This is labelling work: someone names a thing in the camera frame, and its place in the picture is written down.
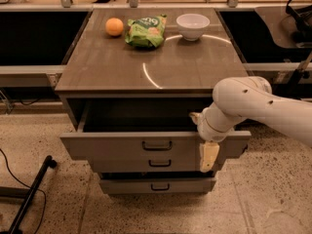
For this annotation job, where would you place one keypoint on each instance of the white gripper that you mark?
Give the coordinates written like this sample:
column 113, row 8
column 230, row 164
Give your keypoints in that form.
column 208, row 131

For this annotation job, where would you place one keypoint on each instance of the grey top drawer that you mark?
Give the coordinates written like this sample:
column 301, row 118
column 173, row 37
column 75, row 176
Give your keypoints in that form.
column 154, row 131

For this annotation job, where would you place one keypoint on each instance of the grey drawer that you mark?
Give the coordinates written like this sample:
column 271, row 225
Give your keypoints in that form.
column 154, row 131
column 146, row 166
column 157, row 185

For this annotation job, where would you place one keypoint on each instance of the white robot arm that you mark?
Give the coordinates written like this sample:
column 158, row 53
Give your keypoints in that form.
column 237, row 99

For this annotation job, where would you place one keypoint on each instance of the grey bottom drawer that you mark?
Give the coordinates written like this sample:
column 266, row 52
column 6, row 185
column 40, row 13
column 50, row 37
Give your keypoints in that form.
column 157, row 185

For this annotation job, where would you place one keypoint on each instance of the grey drawer cabinet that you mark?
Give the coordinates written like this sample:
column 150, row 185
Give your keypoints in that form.
column 105, row 67

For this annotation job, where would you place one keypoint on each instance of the grey middle drawer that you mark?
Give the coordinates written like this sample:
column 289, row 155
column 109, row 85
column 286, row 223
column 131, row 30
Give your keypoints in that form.
column 146, row 166

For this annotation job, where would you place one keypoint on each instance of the white bowl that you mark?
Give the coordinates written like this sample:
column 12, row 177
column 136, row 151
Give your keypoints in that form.
column 192, row 26

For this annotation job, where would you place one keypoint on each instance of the green snack bag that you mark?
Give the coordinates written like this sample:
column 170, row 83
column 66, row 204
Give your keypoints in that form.
column 146, row 32

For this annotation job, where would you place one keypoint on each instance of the orange fruit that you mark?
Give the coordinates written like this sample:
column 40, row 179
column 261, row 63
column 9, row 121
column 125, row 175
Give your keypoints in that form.
column 114, row 27

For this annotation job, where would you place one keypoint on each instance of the black metal stand leg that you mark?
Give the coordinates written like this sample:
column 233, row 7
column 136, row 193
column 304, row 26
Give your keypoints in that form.
column 26, row 194

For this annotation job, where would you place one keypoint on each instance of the black headphones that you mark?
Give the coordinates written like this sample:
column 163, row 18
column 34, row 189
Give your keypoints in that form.
column 301, row 18

